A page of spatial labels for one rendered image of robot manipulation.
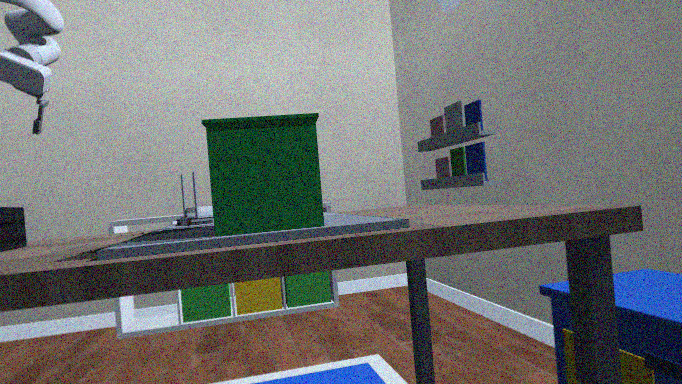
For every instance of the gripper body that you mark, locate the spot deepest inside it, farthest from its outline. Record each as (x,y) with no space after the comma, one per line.
(24,72)

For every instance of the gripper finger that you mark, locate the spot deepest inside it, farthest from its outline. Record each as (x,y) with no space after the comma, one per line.
(37,125)

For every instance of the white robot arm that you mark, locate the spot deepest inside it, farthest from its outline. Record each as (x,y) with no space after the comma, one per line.
(28,30)

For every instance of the green bin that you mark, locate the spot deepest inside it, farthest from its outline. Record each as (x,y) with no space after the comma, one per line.
(264,173)

